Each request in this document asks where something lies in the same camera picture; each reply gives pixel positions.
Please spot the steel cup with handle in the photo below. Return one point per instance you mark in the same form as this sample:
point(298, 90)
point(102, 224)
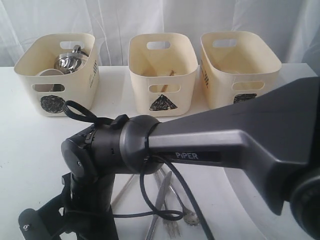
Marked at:
point(78, 49)

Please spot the light wooden chopstick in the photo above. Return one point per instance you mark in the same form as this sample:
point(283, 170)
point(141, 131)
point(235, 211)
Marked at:
point(169, 88)

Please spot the white square ceramic plate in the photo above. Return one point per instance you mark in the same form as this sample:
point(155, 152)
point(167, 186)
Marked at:
point(272, 226)

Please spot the steel knife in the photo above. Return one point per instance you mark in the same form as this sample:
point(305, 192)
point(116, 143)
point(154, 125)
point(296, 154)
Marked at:
point(162, 191)

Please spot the cream bin square mark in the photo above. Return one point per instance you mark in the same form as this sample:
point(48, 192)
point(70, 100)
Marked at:
point(236, 66)

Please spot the steel spoon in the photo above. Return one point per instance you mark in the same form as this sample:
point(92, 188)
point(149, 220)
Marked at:
point(190, 217)

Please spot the cream bin triangle mark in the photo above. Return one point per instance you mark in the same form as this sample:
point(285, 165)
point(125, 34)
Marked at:
point(150, 59)

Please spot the shiny steel bowl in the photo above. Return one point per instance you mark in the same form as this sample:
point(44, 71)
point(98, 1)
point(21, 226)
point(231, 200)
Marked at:
point(70, 62)

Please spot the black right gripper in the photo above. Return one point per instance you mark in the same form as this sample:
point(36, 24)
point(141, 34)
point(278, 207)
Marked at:
point(81, 208)

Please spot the cream bin circle mark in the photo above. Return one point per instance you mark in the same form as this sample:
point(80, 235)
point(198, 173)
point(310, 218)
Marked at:
point(49, 93)

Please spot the white backdrop curtain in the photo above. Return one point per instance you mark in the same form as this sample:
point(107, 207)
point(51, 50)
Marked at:
point(291, 28)

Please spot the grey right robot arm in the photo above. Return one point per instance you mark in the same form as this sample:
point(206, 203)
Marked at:
point(273, 138)

